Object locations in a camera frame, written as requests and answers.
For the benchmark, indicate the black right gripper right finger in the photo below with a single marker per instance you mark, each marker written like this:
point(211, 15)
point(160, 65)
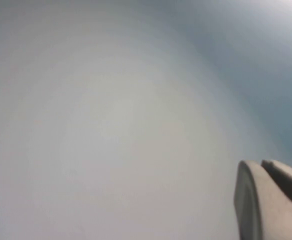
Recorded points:
point(286, 177)

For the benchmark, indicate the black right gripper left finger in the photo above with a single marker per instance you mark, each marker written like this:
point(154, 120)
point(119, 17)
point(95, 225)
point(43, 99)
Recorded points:
point(251, 205)

